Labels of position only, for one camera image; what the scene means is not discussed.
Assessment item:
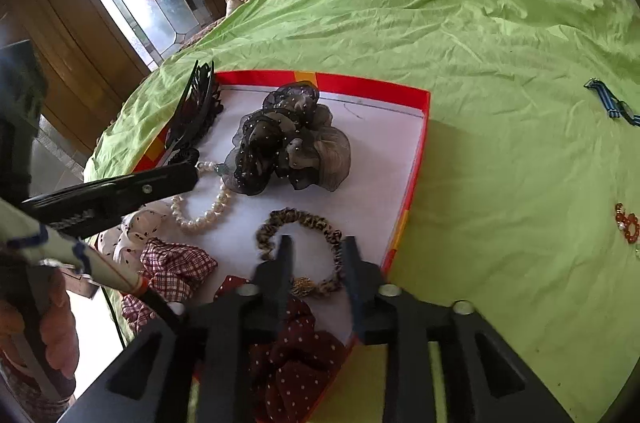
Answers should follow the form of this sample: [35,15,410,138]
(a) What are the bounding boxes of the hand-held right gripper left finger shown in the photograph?
[60,234,296,423]

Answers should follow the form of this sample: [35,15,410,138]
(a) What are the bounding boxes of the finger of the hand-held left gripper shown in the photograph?
[20,162,201,239]

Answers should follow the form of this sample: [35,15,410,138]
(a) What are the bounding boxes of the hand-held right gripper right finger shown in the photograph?
[341,235,576,423]

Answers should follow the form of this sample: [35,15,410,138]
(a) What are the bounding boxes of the white dotted scrunchie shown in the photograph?
[97,202,173,276]

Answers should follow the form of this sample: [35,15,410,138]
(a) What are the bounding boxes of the thin leopard print scrunchie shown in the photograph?
[255,207,346,299]

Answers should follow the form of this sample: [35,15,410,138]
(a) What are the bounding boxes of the butterfly rhinestone hair claw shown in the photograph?
[167,147,201,167]

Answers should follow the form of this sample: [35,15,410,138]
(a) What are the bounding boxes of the red plaid scrunchie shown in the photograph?
[120,238,218,334]

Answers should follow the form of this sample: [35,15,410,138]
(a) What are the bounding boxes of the white pearl bracelet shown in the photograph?
[170,160,236,234]

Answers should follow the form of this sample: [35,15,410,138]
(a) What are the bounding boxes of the red polka dot scrunchie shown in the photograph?
[215,275,348,423]

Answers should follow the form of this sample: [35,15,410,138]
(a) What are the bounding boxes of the leaf rhinestone hair clip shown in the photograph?
[164,60,224,154]

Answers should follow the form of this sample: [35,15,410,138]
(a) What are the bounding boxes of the grey organza scrunchie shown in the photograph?
[223,84,352,196]

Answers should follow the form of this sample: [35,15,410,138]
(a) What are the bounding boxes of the red cardboard box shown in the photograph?
[131,70,432,423]

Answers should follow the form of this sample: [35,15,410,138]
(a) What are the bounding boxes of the person's left hand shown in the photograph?
[0,270,81,384]

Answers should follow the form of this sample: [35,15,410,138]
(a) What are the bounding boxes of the wooden door with glass pane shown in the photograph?
[0,0,251,154]

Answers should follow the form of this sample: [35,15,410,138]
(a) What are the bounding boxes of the green bed sheet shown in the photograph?
[82,0,640,423]

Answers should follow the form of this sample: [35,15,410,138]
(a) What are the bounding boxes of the white wrapped cable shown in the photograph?
[0,197,186,319]

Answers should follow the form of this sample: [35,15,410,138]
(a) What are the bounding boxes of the orange bead bracelet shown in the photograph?
[614,202,640,245]

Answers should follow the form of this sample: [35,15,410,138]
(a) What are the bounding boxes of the blue striped strap watch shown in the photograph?
[584,78,640,126]

